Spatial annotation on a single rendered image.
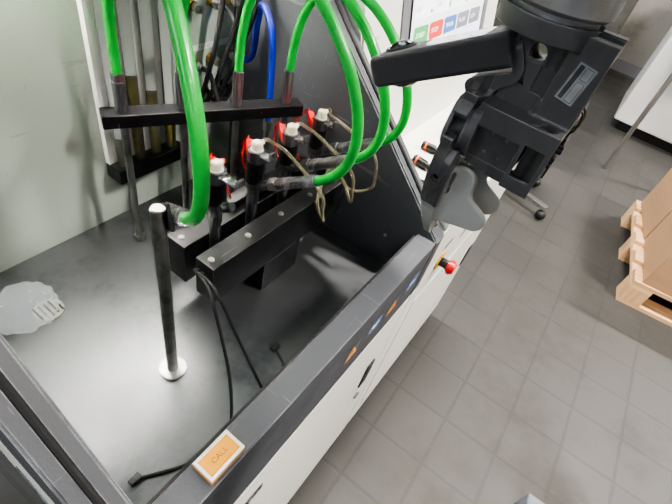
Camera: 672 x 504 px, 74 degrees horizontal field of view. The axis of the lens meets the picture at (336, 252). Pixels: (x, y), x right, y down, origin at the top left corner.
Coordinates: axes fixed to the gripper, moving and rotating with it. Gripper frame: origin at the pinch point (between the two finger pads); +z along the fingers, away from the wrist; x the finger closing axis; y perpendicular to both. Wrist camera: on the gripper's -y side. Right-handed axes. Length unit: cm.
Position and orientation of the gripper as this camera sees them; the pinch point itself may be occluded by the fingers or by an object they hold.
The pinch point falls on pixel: (426, 216)
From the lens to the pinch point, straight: 45.7
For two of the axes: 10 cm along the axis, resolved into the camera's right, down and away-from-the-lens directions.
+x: 5.8, -4.9, 6.5
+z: -2.0, 6.9, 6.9
